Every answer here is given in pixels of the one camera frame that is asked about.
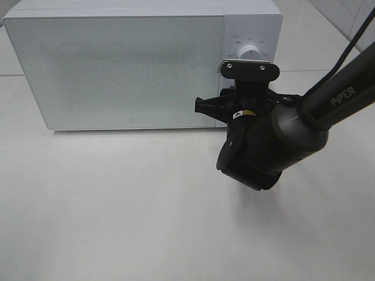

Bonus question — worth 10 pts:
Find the upper white power knob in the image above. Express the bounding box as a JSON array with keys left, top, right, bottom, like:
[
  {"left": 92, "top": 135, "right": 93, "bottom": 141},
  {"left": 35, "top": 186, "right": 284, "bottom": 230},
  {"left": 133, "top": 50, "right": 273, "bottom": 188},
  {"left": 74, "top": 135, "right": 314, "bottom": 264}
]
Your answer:
[{"left": 237, "top": 43, "right": 261, "bottom": 60}]

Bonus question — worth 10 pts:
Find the white microwave oven body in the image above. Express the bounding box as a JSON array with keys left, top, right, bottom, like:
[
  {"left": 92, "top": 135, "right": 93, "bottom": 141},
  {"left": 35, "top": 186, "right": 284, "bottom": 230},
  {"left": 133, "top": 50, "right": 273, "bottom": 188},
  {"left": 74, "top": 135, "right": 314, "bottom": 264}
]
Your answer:
[{"left": 6, "top": 0, "right": 284, "bottom": 133}]

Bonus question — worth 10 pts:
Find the white microwave door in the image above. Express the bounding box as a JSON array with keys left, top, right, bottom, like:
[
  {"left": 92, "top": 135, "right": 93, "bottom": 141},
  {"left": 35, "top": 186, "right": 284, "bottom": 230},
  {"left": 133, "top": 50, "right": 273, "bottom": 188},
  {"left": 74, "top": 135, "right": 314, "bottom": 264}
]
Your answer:
[{"left": 5, "top": 16, "right": 223, "bottom": 131}]

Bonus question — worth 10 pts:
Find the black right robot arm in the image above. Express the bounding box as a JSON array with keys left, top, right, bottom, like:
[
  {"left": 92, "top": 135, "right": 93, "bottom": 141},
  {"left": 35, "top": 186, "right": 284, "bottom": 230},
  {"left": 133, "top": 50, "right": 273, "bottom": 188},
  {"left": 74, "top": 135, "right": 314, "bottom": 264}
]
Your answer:
[{"left": 195, "top": 46, "right": 374, "bottom": 190}]

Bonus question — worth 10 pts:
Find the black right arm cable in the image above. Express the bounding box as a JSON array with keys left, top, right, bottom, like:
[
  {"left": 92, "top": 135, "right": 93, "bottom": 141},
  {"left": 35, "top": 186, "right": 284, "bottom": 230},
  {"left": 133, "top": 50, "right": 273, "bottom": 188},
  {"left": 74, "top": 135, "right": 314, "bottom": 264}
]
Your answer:
[{"left": 333, "top": 0, "right": 375, "bottom": 74}]

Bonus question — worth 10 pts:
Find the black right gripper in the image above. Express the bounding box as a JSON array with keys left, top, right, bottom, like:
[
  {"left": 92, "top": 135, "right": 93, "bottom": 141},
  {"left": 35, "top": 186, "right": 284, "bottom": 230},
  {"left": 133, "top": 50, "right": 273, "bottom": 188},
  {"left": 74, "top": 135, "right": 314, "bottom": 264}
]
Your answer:
[{"left": 195, "top": 59, "right": 299, "bottom": 126}]

